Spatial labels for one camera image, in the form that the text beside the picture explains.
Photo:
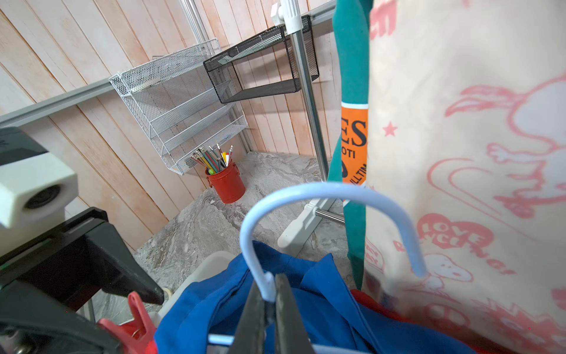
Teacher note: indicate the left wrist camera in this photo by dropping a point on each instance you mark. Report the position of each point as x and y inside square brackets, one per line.
[36, 186]

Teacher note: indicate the black mesh basket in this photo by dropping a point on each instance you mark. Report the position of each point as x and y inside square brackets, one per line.
[261, 66]

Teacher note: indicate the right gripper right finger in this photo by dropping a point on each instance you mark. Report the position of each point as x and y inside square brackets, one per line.
[291, 335]

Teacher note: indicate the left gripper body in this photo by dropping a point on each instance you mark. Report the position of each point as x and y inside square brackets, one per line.
[47, 280]

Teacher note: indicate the red pencil cup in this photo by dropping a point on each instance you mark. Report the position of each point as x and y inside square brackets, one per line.
[228, 184]

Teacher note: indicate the red clothespin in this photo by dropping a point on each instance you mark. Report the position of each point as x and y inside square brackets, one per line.
[137, 335]

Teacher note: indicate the white clothes rack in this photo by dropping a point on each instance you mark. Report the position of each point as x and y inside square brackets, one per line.
[297, 233]

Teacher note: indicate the cream pink print jacket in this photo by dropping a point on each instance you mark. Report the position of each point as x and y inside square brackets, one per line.
[466, 133]

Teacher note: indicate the white plastic laundry basket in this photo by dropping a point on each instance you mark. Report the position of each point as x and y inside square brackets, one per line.
[210, 267]

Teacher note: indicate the white wire shelf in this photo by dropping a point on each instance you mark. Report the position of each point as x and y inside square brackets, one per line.
[177, 107]

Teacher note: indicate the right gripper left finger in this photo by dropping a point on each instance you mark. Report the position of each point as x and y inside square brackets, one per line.
[250, 334]

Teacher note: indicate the green jacket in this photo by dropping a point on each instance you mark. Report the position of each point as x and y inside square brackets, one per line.
[351, 27]

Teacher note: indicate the blue red white jacket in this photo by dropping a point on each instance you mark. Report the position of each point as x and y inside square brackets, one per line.
[330, 313]

